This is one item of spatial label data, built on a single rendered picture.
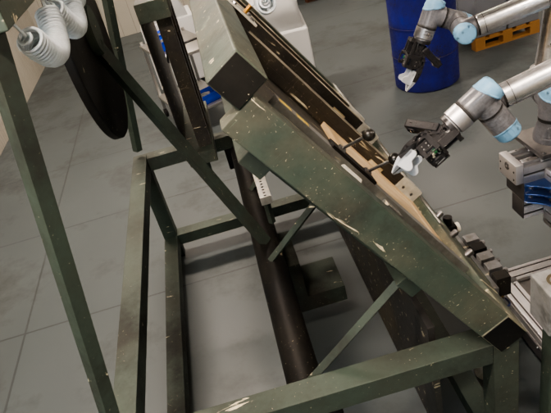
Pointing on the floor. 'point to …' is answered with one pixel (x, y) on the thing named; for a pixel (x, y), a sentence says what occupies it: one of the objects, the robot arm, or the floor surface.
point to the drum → (451, 62)
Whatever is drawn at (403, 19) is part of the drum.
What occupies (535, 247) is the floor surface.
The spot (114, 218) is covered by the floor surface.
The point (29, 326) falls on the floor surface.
